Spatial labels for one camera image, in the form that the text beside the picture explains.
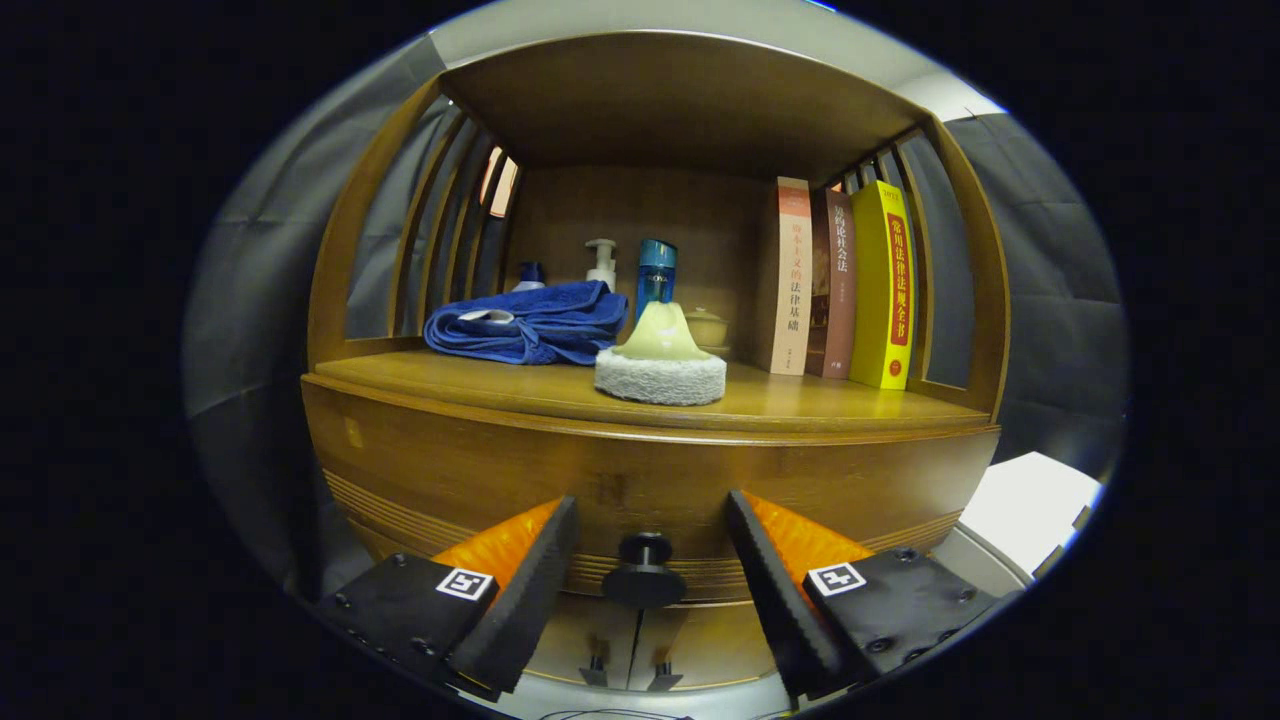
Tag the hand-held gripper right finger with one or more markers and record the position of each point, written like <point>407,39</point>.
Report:
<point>775,600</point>

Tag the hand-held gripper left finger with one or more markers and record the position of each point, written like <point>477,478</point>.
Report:
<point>535,600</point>

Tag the black drawer knob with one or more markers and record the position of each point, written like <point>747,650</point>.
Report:
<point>645,585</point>

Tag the wooden drawer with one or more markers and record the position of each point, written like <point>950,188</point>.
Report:
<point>650,480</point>

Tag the wooden cabinet door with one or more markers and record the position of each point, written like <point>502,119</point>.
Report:
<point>585,640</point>
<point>700,640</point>

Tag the wooden countertop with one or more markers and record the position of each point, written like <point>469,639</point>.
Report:
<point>500,380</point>

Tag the wooden cabinet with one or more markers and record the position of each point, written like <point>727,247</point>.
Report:
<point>680,100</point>

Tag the white table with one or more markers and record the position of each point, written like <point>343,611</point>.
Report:
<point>1030,500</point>

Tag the yellow lidded teacup with saucer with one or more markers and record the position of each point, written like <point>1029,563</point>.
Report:
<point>708,328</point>

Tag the blue folded towel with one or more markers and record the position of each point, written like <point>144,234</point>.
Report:
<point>550,320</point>

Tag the beige and orange book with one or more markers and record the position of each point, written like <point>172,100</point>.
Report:
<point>790,290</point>

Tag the brown book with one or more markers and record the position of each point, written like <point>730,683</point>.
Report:
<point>835,290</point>

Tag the small white blue-capped bottle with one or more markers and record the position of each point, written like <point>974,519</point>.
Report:
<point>530,275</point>

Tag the yellow book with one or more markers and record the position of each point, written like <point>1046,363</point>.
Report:
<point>880,290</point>

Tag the white pump bottle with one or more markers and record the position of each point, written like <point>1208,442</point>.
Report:
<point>602,270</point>

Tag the blue glass bottle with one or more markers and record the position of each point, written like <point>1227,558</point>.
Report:
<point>655,280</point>

